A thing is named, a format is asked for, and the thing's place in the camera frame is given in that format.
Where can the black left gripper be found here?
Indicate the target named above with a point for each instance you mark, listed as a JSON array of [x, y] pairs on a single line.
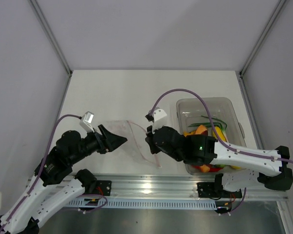
[[110, 142]]

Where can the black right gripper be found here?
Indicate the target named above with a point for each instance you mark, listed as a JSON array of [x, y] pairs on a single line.
[[153, 149]]

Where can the clear pink zip top bag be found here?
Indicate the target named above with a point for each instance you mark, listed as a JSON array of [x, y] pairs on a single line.
[[135, 150]]

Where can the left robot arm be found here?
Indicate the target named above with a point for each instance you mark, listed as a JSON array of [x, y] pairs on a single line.
[[33, 209]]

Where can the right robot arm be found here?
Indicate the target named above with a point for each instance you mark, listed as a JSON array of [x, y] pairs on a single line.
[[257, 166]]

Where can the clear plastic food bin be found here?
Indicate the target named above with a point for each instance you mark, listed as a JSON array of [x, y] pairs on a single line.
[[191, 113]]

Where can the orange toy croissant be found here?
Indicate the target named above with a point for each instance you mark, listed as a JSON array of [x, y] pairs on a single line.
[[189, 133]]

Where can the red toy chili pepper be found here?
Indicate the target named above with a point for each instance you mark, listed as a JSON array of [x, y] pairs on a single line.
[[207, 169]]

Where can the green toy custard apple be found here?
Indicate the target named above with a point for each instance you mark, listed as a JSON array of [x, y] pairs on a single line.
[[220, 165]]

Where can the yellow toy corn cob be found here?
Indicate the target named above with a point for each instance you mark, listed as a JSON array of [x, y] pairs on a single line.
[[220, 133]]

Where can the yellow toy mango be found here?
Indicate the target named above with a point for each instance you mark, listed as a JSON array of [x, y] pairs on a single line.
[[236, 167]]

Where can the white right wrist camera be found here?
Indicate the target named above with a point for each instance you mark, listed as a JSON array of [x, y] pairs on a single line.
[[158, 117]]

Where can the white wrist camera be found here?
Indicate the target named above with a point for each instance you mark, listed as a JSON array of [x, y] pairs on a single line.
[[86, 122], [158, 117]]

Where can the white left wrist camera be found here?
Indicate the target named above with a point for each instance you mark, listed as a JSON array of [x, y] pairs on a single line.
[[86, 122]]

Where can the aluminium front rail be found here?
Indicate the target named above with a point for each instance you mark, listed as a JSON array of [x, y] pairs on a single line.
[[169, 187]]

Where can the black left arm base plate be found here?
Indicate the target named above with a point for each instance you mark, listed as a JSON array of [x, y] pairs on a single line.
[[102, 187]]

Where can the white slotted cable duct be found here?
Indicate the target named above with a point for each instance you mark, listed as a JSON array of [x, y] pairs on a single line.
[[192, 204]]

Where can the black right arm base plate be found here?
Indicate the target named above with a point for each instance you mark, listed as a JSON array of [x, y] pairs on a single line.
[[215, 191]]

